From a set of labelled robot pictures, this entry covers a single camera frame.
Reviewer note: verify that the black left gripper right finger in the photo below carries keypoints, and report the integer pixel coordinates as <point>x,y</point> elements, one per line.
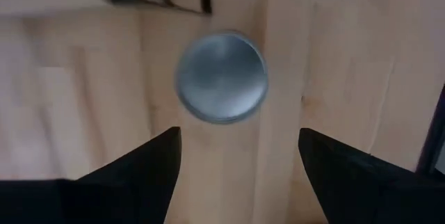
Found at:
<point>375,199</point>

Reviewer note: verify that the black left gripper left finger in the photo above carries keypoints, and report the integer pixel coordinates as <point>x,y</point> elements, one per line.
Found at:
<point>87,203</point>

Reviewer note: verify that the silver-lid tin can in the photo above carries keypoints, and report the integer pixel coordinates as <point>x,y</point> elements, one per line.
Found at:
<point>222,78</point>

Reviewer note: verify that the black metal rig frame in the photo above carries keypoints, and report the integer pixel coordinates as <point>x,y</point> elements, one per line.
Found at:
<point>429,140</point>

